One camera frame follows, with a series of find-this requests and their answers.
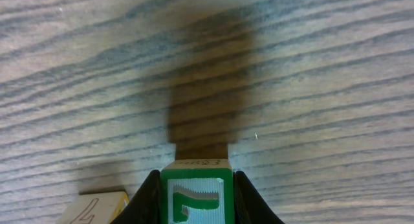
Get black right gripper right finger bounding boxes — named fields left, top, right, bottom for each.
left=234, top=171, right=285, bottom=224

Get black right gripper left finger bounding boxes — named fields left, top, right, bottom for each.
left=111, top=170, right=161, bottom=224

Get wooden cube with hook drawing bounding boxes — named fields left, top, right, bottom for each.
left=56, top=191, right=129, bottom=224

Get green number seven cube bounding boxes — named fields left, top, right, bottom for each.
left=160, top=159, right=235, bottom=224

